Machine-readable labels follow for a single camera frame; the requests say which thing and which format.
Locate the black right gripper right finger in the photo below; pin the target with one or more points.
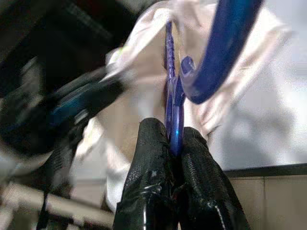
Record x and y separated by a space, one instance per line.
204 182

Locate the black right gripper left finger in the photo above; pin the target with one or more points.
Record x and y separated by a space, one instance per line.
146 175

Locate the blue plastic hanger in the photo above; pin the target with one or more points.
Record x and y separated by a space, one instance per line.
176 107

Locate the black bag with blue trim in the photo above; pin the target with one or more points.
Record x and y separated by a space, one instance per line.
55 103

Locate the cream white hanging garment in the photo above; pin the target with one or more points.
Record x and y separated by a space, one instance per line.
216 60

